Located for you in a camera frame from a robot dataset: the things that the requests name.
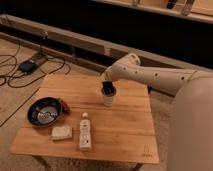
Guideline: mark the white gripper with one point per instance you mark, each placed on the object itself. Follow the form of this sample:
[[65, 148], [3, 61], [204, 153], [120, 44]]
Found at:
[[108, 76]]

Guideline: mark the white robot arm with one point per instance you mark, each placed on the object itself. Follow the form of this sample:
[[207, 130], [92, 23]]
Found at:
[[190, 143]]

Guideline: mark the white glue bottle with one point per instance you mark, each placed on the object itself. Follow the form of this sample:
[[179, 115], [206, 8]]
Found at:
[[85, 132]]

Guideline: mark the black frying pan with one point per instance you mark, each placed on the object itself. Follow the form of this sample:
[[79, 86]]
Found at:
[[45, 111]]

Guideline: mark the white sponge block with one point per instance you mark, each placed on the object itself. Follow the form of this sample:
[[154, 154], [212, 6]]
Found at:
[[61, 132]]

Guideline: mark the black power adapter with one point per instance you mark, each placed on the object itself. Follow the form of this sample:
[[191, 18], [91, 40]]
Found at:
[[27, 66]]

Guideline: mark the long wooden beam frame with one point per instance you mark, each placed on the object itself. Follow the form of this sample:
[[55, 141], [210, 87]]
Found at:
[[66, 38]]

